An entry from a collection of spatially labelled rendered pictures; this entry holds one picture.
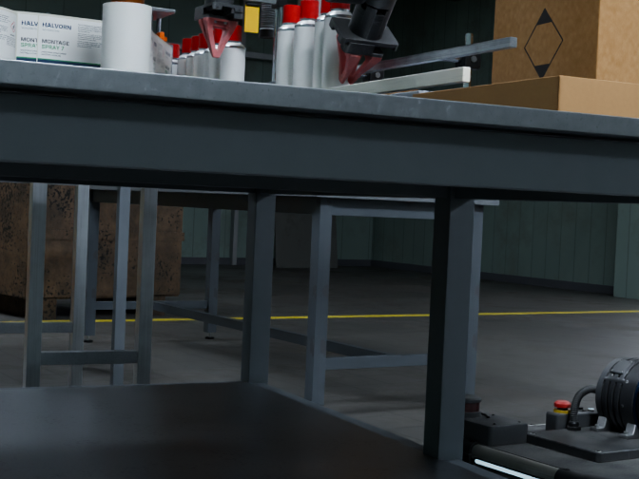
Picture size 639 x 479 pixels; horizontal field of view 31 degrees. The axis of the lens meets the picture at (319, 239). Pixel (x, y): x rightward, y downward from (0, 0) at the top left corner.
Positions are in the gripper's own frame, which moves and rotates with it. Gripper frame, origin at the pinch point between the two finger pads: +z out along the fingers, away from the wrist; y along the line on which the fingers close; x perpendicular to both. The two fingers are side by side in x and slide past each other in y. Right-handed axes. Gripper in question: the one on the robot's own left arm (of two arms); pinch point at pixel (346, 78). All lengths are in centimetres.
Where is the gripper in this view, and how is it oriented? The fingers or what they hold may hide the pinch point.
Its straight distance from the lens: 194.4
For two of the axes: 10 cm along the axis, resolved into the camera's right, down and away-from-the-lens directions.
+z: -3.1, 7.5, 5.8
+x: 3.1, 6.6, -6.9
